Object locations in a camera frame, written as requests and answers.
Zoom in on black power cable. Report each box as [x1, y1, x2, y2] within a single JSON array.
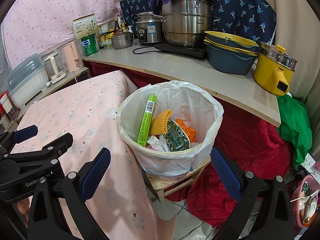
[[132, 46, 161, 55]]

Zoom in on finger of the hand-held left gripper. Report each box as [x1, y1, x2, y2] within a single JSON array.
[[0, 124, 39, 156], [0, 132, 74, 176]]

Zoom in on white glass electric kettle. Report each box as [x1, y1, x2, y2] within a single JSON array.
[[43, 52, 67, 85]]

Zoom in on small wooden stool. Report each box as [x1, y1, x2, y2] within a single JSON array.
[[142, 155, 212, 202]]

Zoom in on large steel steamer pot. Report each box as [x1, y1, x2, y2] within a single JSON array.
[[160, 0, 221, 48]]

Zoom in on pink electric kettle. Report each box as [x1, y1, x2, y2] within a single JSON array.
[[62, 42, 84, 72]]

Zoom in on blue and yellow basin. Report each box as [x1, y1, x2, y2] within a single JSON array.
[[206, 45, 258, 76], [204, 39, 259, 55], [204, 31, 261, 48]]

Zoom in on green plastic bag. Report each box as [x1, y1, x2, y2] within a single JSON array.
[[276, 95, 313, 169]]

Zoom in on orange plastic bag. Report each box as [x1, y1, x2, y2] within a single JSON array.
[[176, 118, 198, 142]]

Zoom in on person's left hand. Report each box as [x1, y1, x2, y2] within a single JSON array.
[[16, 197, 32, 221]]

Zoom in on white lidded dish drainer box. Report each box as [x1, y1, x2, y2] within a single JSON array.
[[7, 54, 49, 109]]

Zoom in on black induction cooker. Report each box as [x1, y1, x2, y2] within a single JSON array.
[[154, 42, 208, 61]]

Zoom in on blue printed cloth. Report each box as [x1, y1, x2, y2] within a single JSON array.
[[120, 0, 277, 46]]

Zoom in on clear plastic wrapper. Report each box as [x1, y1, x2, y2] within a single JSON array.
[[147, 134, 168, 152]]

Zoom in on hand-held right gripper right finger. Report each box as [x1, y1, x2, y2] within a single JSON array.
[[211, 146, 296, 240]]

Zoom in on steel rice cooker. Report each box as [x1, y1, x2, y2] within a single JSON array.
[[135, 12, 166, 46]]

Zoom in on pale plastic bin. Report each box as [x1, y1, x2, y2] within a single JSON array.
[[116, 80, 224, 178]]

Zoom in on pink dotted cloth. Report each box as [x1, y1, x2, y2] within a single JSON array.
[[4, 0, 133, 63]]

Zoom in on beige curtain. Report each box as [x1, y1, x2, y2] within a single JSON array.
[[265, 0, 320, 106]]

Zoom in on yellow foam fruit net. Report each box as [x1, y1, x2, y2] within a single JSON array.
[[150, 109, 173, 136]]

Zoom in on yellow electric pot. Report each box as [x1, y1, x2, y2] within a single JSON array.
[[254, 41, 299, 97]]

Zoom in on white bin liner bag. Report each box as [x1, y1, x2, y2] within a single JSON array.
[[117, 80, 224, 177]]

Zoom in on dark glass bottle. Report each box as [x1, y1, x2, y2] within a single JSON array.
[[97, 25, 105, 49]]

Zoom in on white carton with plant print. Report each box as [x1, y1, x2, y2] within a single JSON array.
[[72, 14, 98, 40]]

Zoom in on pink plastic basket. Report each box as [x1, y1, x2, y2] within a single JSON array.
[[290, 175, 320, 229]]

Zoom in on small steel pot with lid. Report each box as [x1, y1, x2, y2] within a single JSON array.
[[111, 32, 134, 50]]

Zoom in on green foil packet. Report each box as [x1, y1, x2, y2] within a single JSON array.
[[162, 119, 191, 152]]

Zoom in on pink printed tablecloth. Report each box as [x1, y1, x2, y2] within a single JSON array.
[[10, 70, 159, 240]]

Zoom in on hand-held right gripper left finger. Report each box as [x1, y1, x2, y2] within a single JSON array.
[[28, 147, 112, 240]]

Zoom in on grey counter board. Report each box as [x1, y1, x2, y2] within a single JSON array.
[[82, 43, 282, 128]]

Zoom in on green tin can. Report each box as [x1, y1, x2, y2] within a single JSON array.
[[81, 34, 99, 57]]

